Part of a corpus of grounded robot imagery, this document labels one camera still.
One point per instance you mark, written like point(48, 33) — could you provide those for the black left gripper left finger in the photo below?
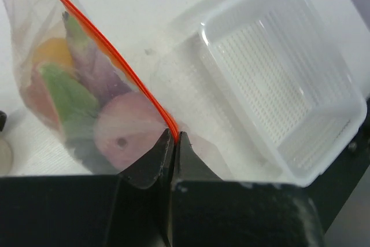
point(144, 173)

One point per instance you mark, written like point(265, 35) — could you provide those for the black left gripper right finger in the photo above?
point(188, 165)

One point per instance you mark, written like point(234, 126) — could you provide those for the purple fake onion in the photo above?
point(127, 127)

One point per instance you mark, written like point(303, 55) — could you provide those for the clear zip bag orange seal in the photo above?
point(117, 47)

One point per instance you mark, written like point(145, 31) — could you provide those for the fake dark grape bunch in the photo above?
point(86, 152)

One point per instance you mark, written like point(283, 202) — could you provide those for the fake watermelon slice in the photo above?
point(76, 108)

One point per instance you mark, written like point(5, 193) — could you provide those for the fake red apple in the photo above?
point(37, 98)

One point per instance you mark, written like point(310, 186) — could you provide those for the fake orange persimmon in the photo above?
point(53, 50)

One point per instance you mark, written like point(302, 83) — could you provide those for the white plastic basket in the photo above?
point(269, 70)

